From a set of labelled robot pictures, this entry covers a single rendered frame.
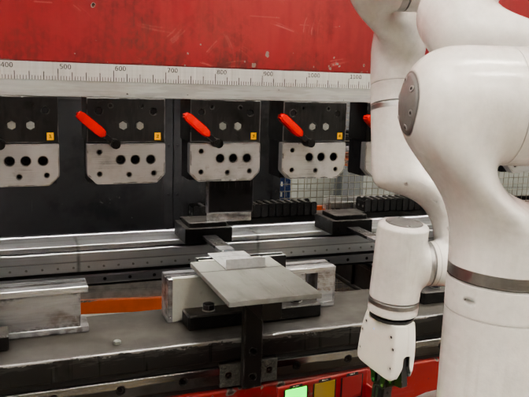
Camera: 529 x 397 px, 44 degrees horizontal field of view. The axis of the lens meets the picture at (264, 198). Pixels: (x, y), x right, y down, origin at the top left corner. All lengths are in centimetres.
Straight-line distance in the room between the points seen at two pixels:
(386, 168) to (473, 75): 47
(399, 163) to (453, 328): 42
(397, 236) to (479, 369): 39
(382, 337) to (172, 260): 69
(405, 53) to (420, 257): 33
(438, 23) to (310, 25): 60
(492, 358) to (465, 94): 27
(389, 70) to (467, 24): 33
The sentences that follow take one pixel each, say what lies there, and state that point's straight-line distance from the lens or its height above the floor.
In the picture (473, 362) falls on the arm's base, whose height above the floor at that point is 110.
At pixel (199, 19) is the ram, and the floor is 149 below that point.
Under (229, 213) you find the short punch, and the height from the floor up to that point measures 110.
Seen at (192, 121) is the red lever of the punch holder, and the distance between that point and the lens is 128.
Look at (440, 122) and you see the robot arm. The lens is 64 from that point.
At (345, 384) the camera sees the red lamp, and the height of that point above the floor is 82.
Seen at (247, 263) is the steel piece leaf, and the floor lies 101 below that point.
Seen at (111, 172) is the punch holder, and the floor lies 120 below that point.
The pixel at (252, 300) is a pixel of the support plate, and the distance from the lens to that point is 118.
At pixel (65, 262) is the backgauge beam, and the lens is 162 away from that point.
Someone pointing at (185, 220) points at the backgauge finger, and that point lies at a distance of 164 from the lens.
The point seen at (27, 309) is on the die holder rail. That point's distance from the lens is 137.
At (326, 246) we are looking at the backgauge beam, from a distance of 180.
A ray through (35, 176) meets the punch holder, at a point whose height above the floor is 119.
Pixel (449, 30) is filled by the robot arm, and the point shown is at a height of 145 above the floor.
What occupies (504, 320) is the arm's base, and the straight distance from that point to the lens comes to 71.
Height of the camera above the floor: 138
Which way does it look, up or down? 10 degrees down
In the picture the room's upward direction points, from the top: 2 degrees clockwise
